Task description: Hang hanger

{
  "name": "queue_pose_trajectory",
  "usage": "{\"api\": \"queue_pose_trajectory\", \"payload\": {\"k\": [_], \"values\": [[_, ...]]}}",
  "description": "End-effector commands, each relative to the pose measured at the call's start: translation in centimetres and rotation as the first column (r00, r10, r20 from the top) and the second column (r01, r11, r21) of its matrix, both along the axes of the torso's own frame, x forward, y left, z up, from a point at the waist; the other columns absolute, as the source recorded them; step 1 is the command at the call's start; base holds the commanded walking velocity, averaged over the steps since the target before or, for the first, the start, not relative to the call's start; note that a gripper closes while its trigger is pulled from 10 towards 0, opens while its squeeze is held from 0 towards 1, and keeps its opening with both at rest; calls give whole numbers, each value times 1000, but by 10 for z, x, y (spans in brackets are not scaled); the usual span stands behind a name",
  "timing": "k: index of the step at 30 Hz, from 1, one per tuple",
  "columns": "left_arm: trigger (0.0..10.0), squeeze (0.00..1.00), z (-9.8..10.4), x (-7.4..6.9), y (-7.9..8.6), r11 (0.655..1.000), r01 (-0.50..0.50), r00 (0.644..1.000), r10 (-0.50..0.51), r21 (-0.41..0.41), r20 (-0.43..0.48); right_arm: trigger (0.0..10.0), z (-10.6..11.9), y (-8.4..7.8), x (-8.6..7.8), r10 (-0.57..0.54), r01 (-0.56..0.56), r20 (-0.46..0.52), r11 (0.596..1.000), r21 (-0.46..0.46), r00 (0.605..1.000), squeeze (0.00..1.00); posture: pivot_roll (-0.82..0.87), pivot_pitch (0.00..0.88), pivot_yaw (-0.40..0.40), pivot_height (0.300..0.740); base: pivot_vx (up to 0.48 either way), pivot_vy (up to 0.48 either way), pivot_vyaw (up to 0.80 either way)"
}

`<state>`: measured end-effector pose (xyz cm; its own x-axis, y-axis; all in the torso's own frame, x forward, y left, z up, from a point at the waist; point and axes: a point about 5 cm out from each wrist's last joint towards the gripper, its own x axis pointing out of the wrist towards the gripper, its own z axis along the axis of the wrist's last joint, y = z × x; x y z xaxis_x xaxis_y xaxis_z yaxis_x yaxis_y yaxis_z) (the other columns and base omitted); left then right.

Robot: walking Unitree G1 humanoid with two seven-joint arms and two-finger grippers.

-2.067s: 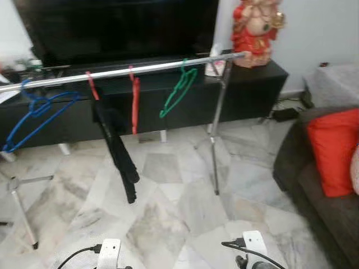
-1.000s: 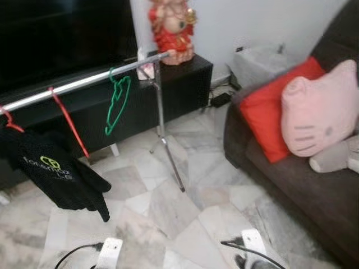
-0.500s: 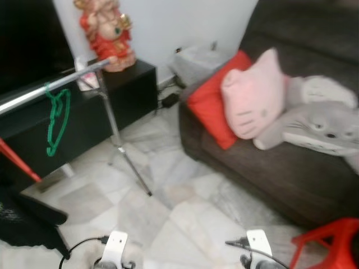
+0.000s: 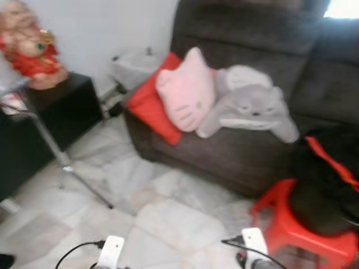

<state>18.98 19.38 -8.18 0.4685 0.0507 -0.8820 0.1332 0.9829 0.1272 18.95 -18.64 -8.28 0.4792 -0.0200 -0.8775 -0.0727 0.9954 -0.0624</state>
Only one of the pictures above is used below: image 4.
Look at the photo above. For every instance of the silver metal clothes rack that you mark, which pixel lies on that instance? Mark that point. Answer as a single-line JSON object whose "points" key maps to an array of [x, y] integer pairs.
{"points": [[56, 147]]}

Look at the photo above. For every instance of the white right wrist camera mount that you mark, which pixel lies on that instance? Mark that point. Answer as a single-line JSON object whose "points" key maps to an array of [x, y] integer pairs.
{"points": [[254, 241]]}

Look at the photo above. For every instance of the red laughing Buddha statue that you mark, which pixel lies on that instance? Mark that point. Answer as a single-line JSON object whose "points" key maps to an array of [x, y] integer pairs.
{"points": [[33, 61]]}

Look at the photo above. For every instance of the dark grey fabric sofa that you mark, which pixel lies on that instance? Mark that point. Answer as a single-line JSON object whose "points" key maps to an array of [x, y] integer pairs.
{"points": [[235, 28]]}

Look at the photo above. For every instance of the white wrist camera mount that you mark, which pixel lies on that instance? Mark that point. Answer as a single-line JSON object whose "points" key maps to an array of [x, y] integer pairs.
{"points": [[254, 241], [111, 252]]}

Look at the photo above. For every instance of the grey Totoro plush white belly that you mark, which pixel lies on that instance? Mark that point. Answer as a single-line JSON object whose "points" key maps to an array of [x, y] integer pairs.
{"points": [[244, 75]]}

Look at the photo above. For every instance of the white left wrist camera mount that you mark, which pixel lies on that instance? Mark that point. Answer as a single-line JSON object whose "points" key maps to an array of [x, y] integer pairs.
{"points": [[111, 252]]}

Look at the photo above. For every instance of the red plastic stool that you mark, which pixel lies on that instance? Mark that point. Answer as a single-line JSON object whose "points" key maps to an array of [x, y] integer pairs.
{"points": [[286, 230]]}

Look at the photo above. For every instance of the red cushion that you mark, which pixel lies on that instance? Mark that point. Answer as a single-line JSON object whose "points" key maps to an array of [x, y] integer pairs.
{"points": [[148, 106]]}

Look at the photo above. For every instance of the white lace covered side table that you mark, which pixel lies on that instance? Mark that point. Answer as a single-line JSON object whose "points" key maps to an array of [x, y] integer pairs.
{"points": [[134, 67]]}

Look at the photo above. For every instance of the grey Totoro plush open eyes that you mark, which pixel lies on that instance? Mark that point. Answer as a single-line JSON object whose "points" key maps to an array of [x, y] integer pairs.
{"points": [[252, 109]]}

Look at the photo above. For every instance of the black round laundry basket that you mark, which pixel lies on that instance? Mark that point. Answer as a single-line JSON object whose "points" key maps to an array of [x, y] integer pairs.
{"points": [[314, 207]]}

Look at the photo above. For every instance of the pink Hello Kitty cushion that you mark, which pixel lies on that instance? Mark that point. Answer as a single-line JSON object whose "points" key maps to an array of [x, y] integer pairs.
{"points": [[185, 92]]}

